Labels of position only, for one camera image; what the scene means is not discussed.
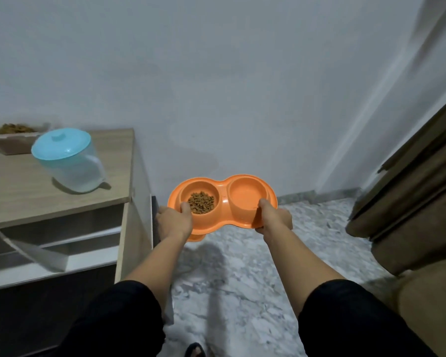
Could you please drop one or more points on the person's right hand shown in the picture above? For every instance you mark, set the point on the person's right hand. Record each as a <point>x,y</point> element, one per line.
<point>277,221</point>

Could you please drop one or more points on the person's left hand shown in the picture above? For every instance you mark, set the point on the person's left hand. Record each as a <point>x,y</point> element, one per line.
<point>173,223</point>

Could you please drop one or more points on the person's left thumb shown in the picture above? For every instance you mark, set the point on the person's left thumb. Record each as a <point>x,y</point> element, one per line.
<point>186,210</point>

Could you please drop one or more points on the person's right thumb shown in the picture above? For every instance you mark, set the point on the person's right thumb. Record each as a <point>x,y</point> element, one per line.
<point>264,207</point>

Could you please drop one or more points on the orange double pet bowl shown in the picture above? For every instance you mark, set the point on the orange double pet bowl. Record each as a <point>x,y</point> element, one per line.
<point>226,200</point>

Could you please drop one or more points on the person's left forearm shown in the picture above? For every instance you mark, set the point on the person's left forearm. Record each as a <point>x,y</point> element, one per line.
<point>133,293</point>

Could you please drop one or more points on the person's right forearm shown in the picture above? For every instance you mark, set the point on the person's right forearm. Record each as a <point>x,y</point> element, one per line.
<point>330,293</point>

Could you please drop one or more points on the brown pet kibble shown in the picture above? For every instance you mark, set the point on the brown pet kibble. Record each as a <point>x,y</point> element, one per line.
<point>201,202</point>

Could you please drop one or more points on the wooden cabinet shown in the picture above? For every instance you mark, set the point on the wooden cabinet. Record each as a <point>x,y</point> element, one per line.
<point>59,219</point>

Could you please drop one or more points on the clear pitcher with blue lid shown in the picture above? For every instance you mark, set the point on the clear pitcher with blue lid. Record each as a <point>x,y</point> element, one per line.
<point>68,159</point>

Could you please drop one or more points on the person's black shoe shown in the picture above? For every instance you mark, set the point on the person's black shoe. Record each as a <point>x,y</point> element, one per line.
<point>195,350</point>

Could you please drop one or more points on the brown curtain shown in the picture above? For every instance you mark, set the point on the brown curtain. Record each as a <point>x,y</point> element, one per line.
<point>412,204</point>

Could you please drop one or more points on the tray of brown kibble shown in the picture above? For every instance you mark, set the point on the tray of brown kibble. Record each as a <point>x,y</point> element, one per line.
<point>15,139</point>

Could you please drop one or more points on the brown upholstered seat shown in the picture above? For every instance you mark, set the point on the brown upholstered seat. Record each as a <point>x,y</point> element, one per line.
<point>431,304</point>

